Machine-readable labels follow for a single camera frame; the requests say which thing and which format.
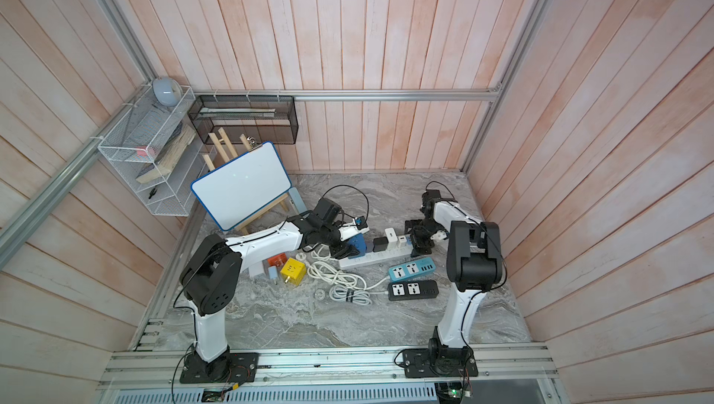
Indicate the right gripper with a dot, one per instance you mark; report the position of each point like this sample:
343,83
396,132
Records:
419,246

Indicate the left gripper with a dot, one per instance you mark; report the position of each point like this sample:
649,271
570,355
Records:
342,250

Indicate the small white charger plug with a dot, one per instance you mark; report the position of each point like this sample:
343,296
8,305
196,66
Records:
391,236

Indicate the blue cube socket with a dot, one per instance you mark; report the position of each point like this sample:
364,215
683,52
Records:
359,243

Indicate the teal power strip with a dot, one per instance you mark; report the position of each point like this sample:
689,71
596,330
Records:
412,269

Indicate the yellow cube socket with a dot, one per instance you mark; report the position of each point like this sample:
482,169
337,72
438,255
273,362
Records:
293,272

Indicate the red cube socket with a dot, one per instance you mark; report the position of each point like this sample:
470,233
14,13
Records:
278,261

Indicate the black power strip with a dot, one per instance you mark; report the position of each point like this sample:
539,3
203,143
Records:
412,290

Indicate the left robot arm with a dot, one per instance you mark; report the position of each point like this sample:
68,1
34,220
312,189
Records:
209,280

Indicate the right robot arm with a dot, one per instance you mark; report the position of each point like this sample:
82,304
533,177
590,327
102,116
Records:
474,265

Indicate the black adapter plug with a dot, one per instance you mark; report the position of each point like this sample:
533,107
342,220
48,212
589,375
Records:
380,244

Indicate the white power strip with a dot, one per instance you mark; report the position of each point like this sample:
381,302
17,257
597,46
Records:
404,248

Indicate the wooden easel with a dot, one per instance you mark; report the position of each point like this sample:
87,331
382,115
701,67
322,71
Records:
245,181

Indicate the black mesh basket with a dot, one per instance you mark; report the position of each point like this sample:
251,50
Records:
264,118

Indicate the wooden block on shelf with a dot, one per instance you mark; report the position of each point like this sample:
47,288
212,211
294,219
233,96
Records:
169,156

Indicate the grey round speaker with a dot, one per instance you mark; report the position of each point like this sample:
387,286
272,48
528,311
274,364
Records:
167,91

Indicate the whiteboard with blue frame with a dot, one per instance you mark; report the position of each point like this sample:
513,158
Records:
241,185

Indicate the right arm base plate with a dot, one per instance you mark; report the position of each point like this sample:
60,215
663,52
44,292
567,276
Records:
437,362

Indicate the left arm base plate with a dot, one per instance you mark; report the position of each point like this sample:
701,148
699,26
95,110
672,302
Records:
228,368

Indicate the white wire shelf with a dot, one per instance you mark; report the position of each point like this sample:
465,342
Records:
137,138

